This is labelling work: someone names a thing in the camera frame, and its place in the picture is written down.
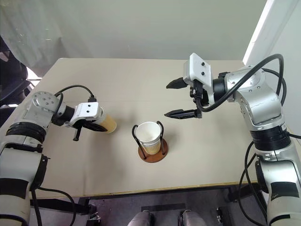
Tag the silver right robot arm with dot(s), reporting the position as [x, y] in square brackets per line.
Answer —
[263, 106]

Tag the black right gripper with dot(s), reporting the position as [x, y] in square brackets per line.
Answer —
[202, 95]

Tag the yellow ribbed paper cup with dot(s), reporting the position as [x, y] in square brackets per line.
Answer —
[109, 123]
[148, 134]

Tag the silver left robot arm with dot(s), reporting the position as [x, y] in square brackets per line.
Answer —
[18, 164]

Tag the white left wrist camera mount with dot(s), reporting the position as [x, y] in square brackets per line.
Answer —
[87, 110]

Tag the black office chair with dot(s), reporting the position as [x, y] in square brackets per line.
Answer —
[11, 80]

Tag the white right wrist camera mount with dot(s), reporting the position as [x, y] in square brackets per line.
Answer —
[200, 67]

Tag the grey rounded shape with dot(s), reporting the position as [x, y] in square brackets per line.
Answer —
[141, 219]
[190, 218]

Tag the white translucent curtain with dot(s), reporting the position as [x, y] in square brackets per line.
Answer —
[33, 30]

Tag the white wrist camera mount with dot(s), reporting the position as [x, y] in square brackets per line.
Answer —
[87, 110]
[200, 67]

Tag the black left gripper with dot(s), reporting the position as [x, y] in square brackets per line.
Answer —
[77, 133]

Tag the black table leg with caster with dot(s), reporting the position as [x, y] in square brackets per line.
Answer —
[90, 212]

